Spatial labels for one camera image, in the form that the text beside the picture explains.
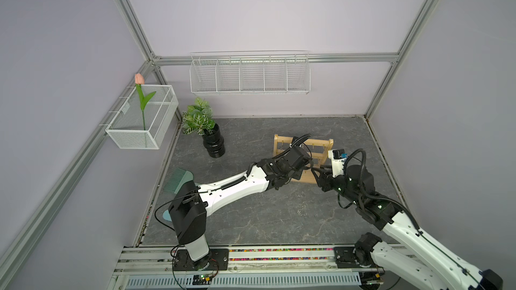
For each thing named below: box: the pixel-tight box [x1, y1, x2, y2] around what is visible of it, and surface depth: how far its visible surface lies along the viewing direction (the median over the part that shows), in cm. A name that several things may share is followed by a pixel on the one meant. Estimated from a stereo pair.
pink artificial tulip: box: [134, 73, 157, 131], surface depth 81 cm
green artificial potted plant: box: [182, 97, 216, 136], surface depth 86 cm
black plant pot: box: [201, 123, 226, 158], surface depth 99 cm
